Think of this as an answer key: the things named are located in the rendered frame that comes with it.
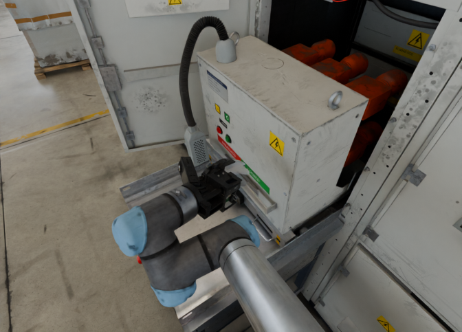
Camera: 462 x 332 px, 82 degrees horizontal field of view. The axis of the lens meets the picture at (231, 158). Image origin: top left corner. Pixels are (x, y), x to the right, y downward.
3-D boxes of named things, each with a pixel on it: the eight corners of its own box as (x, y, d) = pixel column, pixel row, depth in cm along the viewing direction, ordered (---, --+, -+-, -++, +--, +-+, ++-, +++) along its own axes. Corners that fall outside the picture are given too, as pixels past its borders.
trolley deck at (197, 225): (188, 340, 82) (186, 335, 77) (124, 201, 118) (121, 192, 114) (339, 231, 108) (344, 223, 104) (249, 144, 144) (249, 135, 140)
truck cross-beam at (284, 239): (283, 250, 95) (284, 242, 90) (207, 159, 127) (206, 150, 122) (293, 242, 96) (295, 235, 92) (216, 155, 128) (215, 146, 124)
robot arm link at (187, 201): (159, 213, 58) (160, 183, 53) (176, 204, 61) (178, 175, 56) (182, 234, 54) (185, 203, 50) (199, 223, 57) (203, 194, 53)
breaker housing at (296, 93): (282, 238, 93) (302, 134, 58) (211, 155, 122) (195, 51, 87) (377, 172, 110) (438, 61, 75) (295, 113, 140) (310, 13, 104)
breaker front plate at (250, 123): (279, 238, 93) (297, 137, 58) (210, 156, 122) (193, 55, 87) (282, 236, 94) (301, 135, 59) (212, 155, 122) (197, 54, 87)
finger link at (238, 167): (258, 172, 70) (235, 186, 63) (240, 162, 73) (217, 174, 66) (260, 163, 68) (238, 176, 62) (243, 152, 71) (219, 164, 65)
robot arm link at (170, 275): (218, 287, 50) (197, 234, 49) (160, 318, 47) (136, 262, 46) (210, 270, 57) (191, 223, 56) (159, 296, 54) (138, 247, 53)
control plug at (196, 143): (194, 168, 112) (188, 136, 99) (189, 160, 115) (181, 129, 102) (210, 159, 115) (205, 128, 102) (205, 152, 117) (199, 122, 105)
